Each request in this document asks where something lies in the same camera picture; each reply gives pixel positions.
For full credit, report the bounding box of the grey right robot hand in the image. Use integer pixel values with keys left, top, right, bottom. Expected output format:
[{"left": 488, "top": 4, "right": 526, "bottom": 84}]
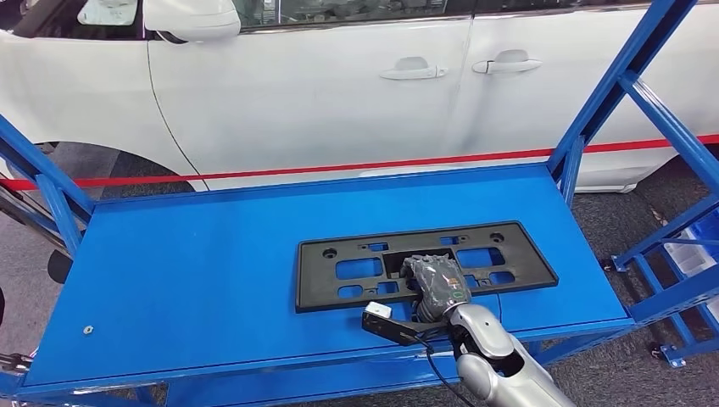
[{"left": 399, "top": 254, "right": 473, "bottom": 324}]

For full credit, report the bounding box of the black plastic plate bracket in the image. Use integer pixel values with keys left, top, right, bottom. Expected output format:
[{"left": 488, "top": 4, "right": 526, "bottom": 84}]
[{"left": 294, "top": 220, "right": 560, "bottom": 315}]

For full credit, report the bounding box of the blue metal shelf rack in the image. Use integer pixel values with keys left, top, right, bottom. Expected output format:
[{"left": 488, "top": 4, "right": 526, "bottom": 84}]
[
  {"left": 604, "top": 193, "right": 719, "bottom": 369},
  {"left": 0, "top": 0, "right": 719, "bottom": 407}
]

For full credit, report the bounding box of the red barrier belt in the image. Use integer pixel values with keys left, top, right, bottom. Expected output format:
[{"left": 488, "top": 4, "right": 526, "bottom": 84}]
[{"left": 0, "top": 133, "right": 719, "bottom": 192}]

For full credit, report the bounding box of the white car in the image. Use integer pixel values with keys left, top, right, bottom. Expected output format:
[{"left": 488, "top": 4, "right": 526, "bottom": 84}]
[{"left": 0, "top": 0, "right": 719, "bottom": 195}]

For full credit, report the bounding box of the white plastic bin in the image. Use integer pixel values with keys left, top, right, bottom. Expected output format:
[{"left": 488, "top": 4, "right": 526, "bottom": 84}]
[{"left": 664, "top": 224, "right": 719, "bottom": 276}]

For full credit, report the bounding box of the black stanchion with dark base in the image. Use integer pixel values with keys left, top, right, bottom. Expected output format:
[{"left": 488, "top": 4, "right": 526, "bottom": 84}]
[{"left": 0, "top": 182, "right": 74, "bottom": 285}]

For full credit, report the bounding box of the wrist camera with black bracket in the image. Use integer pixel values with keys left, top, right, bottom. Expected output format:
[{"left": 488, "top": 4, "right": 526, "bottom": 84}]
[{"left": 360, "top": 301, "right": 450, "bottom": 348}]

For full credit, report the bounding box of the black camera cable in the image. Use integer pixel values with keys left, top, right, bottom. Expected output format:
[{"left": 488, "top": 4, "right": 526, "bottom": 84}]
[{"left": 412, "top": 335, "right": 478, "bottom": 407}]

